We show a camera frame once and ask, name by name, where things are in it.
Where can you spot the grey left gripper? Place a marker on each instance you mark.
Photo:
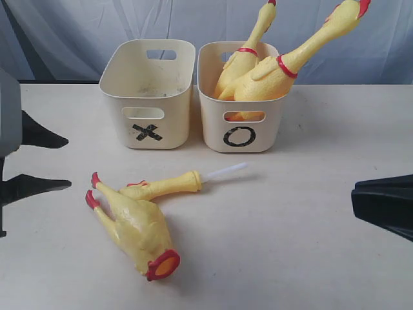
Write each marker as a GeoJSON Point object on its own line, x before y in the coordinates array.
{"type": "Point", "coordinates": [34, 134]}

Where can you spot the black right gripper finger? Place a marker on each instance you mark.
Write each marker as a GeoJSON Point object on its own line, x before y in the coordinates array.
{"type": "Point", "coordinates": [389, 209]}
{"type": "Point", "coordinates": [399, 186]}

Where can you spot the headless yellow rubber chicken body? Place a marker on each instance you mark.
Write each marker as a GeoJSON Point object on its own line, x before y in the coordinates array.
{"type": "Point", "coordinates": [139, 229]}

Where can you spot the yellow rubber chicken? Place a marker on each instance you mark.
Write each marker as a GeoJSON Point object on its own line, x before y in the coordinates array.
{"type": "Point", "coordinates": [245, 58]}
{"type": "Point", "coordinates": [273, 77]}

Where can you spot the cream bin marked X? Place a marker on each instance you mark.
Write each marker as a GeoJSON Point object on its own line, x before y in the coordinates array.
{"type": "Point", "coordinates": [147, 86]}

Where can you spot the cream bin marked O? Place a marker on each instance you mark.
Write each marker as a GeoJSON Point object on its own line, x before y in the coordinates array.
{"type": "Point", "coordinates": [225, 136]}

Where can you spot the detached chicken head with tube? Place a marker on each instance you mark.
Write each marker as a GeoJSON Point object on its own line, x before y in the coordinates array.
{"type": "Point", "coordinates": [188, 182]}

